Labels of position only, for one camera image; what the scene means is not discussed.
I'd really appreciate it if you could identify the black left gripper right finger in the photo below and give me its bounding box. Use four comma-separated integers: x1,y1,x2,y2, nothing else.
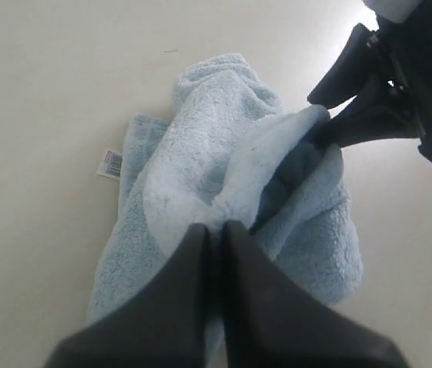
221,221,404,367

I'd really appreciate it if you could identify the light blue fleece towel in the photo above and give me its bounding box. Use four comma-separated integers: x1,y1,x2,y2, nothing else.
86,53,366,368

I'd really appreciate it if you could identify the white towel care label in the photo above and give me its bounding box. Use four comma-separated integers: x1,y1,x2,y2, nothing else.
97,149,123,180

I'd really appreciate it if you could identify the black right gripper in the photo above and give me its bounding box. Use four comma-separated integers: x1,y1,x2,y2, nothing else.
307,1,432,162

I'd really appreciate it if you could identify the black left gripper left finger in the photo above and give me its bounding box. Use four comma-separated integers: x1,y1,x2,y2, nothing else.
45,224,211,368

